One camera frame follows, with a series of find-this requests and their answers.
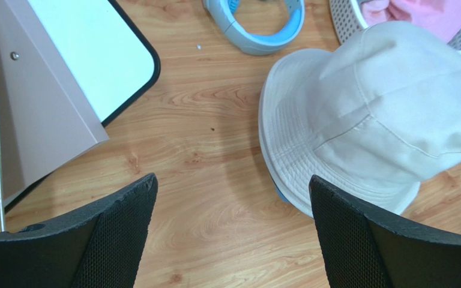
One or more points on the light blue headphones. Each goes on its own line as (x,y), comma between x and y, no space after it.
(257,27)

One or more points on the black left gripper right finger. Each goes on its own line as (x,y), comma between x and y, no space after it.
(364,245)

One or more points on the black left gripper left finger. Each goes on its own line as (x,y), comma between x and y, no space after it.
(97,245)

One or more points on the pink and beige reversible hat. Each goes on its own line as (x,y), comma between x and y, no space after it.
(376,117)

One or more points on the blue bucket hat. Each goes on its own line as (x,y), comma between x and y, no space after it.
(281,195)

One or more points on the pink bucket hat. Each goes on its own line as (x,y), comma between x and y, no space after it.
(440,17)

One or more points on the pink brown folder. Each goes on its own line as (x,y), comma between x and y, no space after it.
(45,118)

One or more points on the white board black frame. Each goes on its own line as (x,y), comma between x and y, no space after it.
(108,56)

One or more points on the white perforated plastic basket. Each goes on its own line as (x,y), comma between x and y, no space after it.
(347,19)

